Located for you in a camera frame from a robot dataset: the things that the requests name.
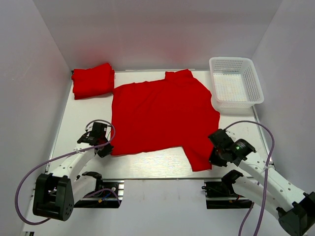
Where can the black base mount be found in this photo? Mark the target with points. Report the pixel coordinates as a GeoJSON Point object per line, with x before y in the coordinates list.
{"type": "Point", "coordinates": [104, 199]}
{"type": "Point", "coordinates": [219, 197]}

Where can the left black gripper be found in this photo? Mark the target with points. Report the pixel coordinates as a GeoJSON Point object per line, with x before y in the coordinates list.
{"type": "Point", "coordinates": [109, 149]}

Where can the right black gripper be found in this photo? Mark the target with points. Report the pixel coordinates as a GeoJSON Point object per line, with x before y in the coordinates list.
{"type": "Point", "coordinates": [213, 159]}

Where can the folded red t shirt stack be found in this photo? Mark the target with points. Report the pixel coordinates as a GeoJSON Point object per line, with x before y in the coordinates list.
{"type": "Point", "coordinates": [93, 81]}

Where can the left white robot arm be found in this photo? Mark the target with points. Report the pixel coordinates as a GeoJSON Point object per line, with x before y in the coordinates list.
{"type": "Point", "coordinates": [57, 192]}

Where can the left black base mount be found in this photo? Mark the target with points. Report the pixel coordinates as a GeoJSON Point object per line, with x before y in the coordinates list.
{"type": "Point", "coordinates": [104, 199]}

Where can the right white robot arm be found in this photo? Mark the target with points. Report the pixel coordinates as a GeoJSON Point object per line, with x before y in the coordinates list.
{"type": "Point", "coordinates": [291, 206]}

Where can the white plastic basket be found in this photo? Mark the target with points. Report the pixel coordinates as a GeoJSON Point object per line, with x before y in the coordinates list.
{"type": "Point", "coordinates": [235, 84]}

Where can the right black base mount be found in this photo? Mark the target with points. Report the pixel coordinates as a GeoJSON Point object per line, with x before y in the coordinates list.
{"type": "Point", "coordinates": [219, 197]}

